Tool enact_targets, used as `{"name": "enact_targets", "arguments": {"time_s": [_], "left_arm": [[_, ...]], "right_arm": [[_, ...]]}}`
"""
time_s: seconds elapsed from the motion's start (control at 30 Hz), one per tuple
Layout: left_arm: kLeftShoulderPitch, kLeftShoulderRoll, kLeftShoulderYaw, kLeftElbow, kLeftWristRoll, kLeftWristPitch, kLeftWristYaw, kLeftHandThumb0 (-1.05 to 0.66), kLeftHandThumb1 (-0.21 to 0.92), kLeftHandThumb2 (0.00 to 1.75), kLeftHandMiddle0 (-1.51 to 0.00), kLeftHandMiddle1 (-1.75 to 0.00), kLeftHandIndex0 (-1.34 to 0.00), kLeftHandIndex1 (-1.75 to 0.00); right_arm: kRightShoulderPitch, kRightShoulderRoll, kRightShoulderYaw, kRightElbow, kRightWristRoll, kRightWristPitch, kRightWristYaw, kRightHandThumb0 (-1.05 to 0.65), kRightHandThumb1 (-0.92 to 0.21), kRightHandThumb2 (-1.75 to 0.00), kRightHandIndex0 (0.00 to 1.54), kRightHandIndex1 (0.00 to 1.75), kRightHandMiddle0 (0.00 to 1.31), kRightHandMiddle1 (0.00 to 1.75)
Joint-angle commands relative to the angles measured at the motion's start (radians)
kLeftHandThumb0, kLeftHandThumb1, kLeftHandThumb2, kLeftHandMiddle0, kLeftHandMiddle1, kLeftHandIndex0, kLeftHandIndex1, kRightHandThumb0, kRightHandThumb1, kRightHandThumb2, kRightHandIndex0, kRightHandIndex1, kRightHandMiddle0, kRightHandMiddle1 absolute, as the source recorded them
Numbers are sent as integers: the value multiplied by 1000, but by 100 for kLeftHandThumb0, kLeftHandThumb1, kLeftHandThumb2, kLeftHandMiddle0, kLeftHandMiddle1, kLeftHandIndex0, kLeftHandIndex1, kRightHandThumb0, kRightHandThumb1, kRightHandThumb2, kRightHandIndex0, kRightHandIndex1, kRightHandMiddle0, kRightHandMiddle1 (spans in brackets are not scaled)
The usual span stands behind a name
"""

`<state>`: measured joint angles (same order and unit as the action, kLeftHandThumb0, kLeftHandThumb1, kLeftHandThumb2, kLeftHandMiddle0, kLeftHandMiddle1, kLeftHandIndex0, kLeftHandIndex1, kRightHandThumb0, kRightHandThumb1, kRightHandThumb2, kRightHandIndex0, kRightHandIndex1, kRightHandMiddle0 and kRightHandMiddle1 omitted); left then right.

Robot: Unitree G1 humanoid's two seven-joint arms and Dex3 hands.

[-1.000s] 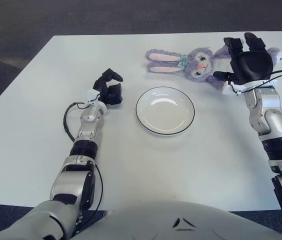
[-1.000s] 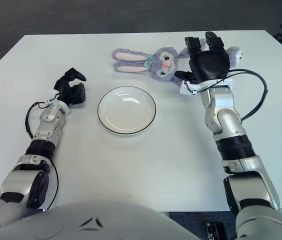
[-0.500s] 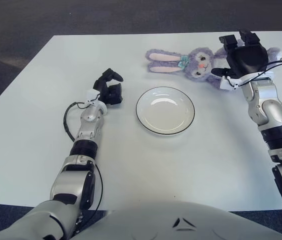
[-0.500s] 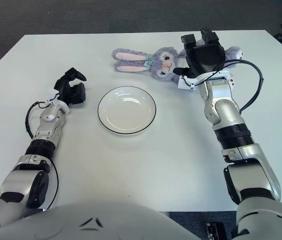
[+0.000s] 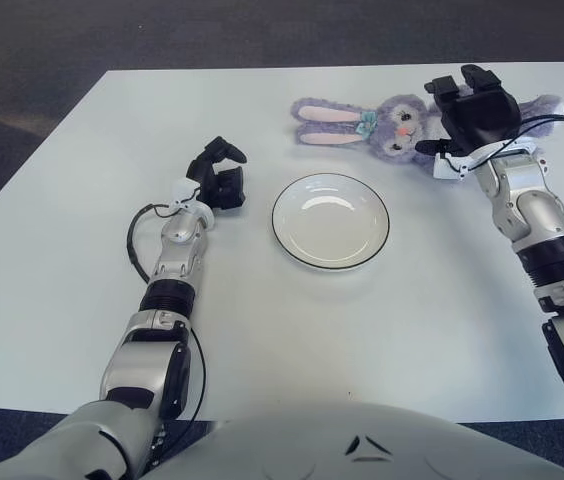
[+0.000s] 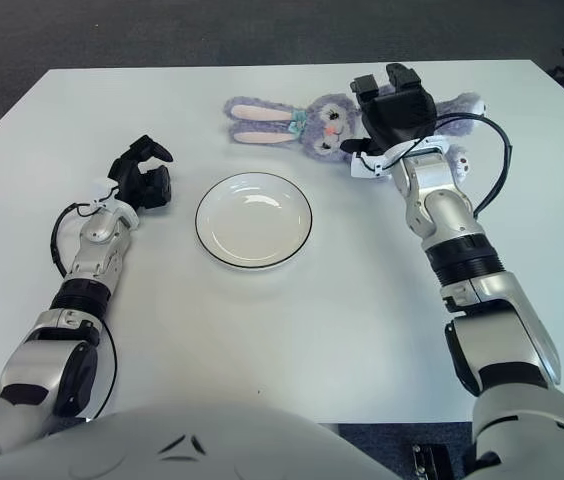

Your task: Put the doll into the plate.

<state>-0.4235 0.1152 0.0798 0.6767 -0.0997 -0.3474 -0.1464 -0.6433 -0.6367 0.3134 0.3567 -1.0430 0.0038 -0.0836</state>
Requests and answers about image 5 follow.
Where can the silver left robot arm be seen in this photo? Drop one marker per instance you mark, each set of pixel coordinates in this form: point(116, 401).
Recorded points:
point(177, 255)

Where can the grey robot torso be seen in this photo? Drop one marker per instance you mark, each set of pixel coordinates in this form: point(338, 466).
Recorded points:
point(362, 440)

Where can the white right wrist adapter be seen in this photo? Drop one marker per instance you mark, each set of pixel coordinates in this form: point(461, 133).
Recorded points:
point(444, 167)

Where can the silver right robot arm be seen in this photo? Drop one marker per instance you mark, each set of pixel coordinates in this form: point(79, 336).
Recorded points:
point(537, 215)

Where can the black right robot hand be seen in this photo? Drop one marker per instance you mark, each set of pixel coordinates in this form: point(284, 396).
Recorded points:
point(482, 117)

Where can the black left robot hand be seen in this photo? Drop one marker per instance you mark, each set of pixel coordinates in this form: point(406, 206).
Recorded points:
point(222, 187)

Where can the white wrist adapter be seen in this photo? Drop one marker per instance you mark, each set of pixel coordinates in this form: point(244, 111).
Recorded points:
point(444, 167)
point(182, 189)

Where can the purple plush bunny doll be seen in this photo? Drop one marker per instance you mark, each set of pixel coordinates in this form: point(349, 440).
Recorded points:
point(402, 130)

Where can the white left wrist adapter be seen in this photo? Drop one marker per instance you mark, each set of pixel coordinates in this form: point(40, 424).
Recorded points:
point(182, 189)

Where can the white plate black rim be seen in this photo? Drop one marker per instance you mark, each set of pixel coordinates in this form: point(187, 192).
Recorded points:
point(329, 225)

